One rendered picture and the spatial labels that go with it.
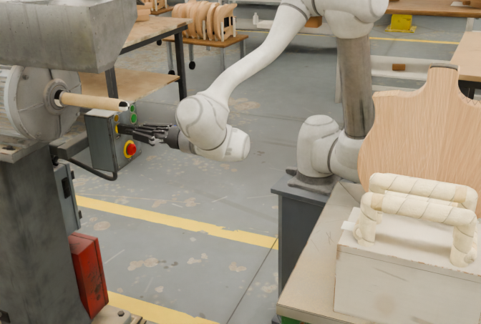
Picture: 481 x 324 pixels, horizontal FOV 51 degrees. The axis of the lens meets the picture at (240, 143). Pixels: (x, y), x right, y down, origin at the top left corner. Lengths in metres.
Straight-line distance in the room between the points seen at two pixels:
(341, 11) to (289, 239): 0.98
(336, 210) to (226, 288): 1.26
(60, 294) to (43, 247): 0.22
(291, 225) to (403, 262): 1.10
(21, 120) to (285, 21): 0.80
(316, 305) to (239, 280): 1.54
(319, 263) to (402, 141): 0.36
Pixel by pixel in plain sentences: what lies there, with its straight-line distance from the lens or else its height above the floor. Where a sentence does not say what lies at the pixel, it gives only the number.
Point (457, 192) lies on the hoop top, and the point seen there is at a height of 1.21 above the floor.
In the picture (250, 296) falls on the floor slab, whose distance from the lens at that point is 2.56.
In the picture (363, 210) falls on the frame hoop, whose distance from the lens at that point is 0.98.
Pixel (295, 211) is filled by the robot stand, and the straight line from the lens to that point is 2.02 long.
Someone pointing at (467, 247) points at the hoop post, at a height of 1.15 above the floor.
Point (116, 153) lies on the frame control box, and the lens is 1.70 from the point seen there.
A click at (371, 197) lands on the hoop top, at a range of 0.97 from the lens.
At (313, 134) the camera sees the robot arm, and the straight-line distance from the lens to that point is 1.90.
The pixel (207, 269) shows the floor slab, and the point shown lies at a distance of 2.73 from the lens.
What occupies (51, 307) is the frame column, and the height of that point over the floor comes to 0.49.
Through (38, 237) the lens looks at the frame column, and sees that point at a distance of 1.76.
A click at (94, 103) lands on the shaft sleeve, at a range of 1.37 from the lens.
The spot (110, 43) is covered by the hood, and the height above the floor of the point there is 1.44.
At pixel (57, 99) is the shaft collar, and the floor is 1.26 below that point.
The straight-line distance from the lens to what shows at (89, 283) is 2.01.
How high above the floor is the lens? 1.70
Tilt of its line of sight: 25 degrees down
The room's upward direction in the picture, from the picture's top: 2 degrees counter-clockwise
